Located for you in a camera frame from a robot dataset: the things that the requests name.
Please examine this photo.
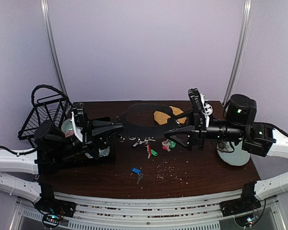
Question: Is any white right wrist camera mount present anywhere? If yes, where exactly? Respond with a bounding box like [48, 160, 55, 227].
[200, 93, 213, 128]

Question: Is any green tag key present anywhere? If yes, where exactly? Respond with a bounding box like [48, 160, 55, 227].
[162, 140, 176, 151]
[151, 149, 158, 157]

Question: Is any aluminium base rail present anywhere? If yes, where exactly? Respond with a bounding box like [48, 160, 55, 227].
[14, 189, 279, 230]

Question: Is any black tag key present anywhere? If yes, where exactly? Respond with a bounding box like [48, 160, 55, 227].
[132, 139, 145, 149]

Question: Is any yellow polka dot plate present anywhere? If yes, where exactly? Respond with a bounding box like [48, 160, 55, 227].
[154, 106, 187, 125]

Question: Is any blue tag key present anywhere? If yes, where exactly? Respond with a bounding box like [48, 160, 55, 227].
[131, 168, 144, 184]

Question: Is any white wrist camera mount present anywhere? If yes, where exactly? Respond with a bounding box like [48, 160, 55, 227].
[71, 112, 83, 142]
[200, 93, 213, 128]

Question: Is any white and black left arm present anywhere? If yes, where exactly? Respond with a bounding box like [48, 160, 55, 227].
[0, 103, 124, 213]

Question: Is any patterned plate in stand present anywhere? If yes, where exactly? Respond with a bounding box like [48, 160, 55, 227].
[85, 147, 110, 159]

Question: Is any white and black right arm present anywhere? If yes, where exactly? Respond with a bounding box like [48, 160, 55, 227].
[164, 88, 288, 159]

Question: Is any left aluminium corner post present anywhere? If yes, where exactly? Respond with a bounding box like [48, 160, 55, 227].
[40, 0, 68, 95]

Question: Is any black wire dish rack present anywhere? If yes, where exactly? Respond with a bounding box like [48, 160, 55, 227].
[18, 93, 72, 147]

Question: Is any teal floral plate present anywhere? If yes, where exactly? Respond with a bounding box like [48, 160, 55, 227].
[216, 142, 250, 166]

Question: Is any red tag key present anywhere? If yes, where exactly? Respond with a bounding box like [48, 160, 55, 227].
[146, 143, 152, 159]

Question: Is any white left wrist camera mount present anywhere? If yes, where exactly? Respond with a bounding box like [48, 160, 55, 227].
[71, 112, 83, 142]

